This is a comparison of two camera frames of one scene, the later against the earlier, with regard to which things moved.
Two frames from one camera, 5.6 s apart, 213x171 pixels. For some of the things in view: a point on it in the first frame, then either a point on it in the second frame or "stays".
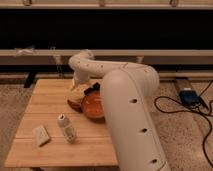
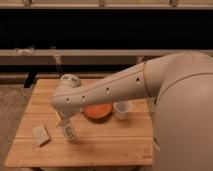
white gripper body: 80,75 -> 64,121
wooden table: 51,133 stays
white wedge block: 40,135 stays
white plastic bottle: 69,130 stays
